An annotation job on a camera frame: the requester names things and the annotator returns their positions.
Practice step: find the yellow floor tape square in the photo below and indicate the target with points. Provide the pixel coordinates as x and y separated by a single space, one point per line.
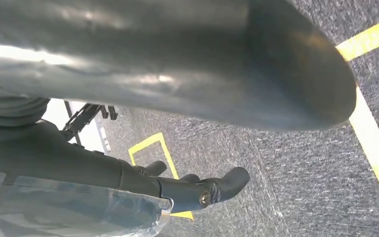
372 147

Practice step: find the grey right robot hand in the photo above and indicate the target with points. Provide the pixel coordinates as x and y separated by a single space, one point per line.
143 49

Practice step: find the white desk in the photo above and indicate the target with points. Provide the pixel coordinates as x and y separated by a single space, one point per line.
55 114

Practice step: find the black folding stand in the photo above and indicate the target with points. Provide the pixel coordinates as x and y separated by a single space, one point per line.
81 117

